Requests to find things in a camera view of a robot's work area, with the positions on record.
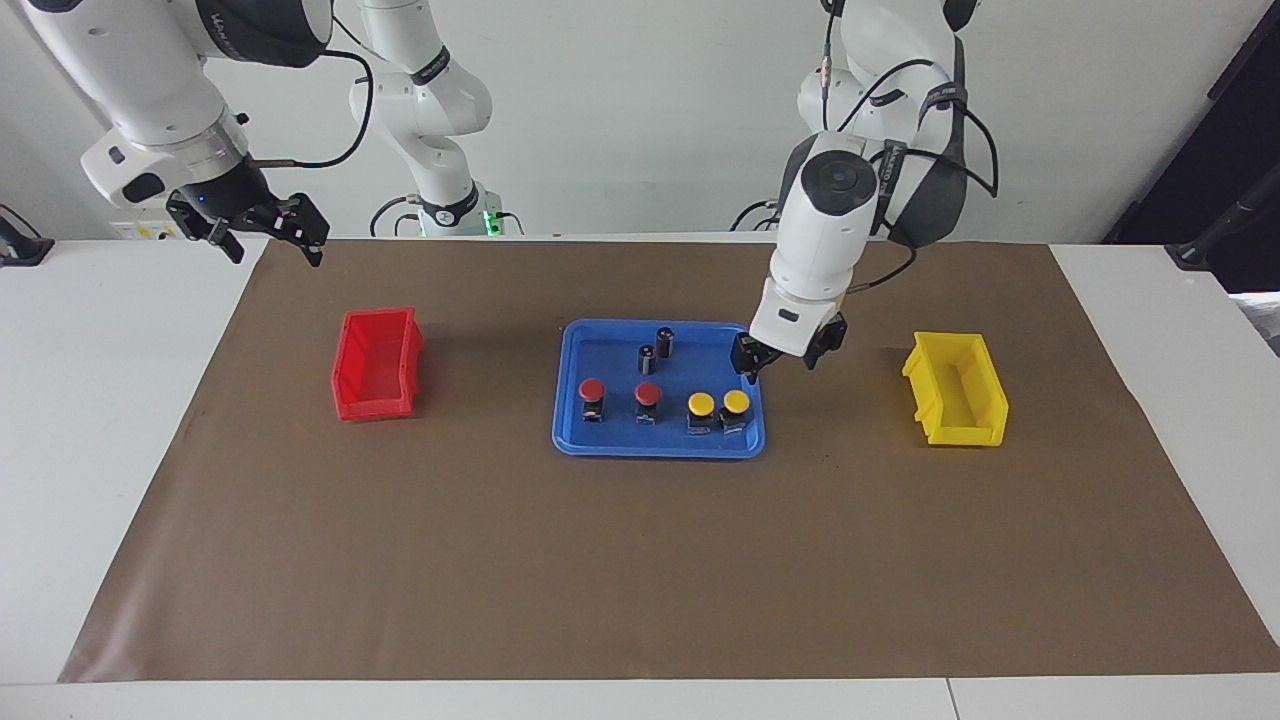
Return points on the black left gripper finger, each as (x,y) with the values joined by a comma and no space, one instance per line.
(830,340)
(750,362)

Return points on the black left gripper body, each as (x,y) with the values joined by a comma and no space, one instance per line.
(790,356)

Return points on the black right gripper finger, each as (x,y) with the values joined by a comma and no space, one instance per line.
(202,232)
(295,215)

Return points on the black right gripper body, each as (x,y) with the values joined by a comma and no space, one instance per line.
(228,190)

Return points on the yellow push button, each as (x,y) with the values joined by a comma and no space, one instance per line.
(701,403)
(737,401)

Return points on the red push button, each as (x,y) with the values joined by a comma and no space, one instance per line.
(592,389)
(648,391)

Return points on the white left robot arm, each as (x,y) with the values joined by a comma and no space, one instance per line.
(825,240)

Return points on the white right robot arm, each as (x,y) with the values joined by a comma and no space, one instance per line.
(120,70)

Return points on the blue plastic tray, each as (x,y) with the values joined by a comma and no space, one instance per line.
(620,440)

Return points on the white power strip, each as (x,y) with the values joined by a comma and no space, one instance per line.
(140,231)

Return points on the black cylindrical capacitor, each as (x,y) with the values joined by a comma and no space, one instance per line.
(647,360)
(666,342)

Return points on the yellow plastic bin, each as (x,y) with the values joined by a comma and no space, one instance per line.
(960,400)

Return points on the red plastic bin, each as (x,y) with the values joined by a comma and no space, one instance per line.
(375,385)

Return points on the brown paper mat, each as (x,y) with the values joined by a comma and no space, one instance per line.
(640,560)

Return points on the black tripod stand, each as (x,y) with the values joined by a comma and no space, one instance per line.
(1215,232)

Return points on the grey metal object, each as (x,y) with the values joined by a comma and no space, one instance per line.
(1262,320)

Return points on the black curtain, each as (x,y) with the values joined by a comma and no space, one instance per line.
(1220,120)

